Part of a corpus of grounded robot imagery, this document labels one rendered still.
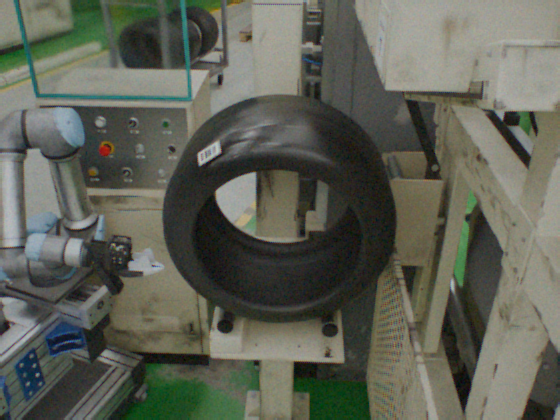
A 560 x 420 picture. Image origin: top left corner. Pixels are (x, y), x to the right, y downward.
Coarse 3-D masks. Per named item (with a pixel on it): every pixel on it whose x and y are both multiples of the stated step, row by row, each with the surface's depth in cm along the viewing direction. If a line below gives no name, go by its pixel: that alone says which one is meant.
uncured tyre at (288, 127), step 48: (288, 96) 135; (192, 144) 132; (240, 144) 120; (288, 144) 119; (336, 144) 121; (192, 192) 125; (384, 192) 126; (192, 240) 131; (240, 240) 164; (336, 240) 162; (384, 240) 130; (240, 288) 156; (288, 288) 159; (336, 288) 138
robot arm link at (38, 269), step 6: (30, 264) 154; (36, 264) 154; (42, 264) 154; (30, 270) 154; (36, 270) 154; (42, 270) 154; (48, 270) 155; (54, 270) 154; (60, 270) 155; (66, 270) 156; (72, 270) 159; (36, 276) 156; (42, 276) 156; (54, 276) 159; (60, 276) 158; (66, 276) 159
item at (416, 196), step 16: (384, 160) 173; (400, 160) 173; (416, 160) 173; (400, 176) 158; (416, 176) 175; (432, 176) 165; (400, 192) 157; (416, 192) 157; (432, 192) 157; (400, 208) 160; (416, 208) 160; (432, 208) 160; (400, 224) 163; (416, 224) 163; (432, 224) 162; (400, 240) 166; (416, 240) 165; (432, 240) 165; (400, 256) 169; (416, 256) 168
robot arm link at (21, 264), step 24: (0, 144) 154; (24, 144) 157; (0, 168) 155; (0, 192) 155; (24, 192) 159; (0, 216) 154; (24, 216) 157; (0, 240) 154; (24, 240) 156; (0, 264) 153; (24, 264) 153
